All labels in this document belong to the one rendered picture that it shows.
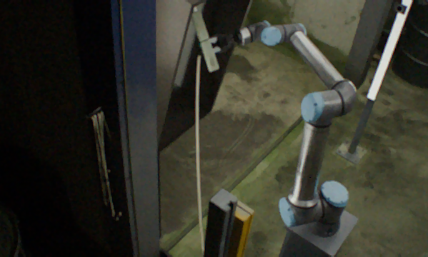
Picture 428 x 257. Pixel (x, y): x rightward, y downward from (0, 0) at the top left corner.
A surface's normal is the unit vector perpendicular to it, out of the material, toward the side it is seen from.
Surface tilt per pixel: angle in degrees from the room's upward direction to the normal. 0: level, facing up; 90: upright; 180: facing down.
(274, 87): 0
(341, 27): 90
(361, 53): 90
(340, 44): 90
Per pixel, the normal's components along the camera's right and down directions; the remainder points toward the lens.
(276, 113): 0.07, -0.72
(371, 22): -0.62, 0.51
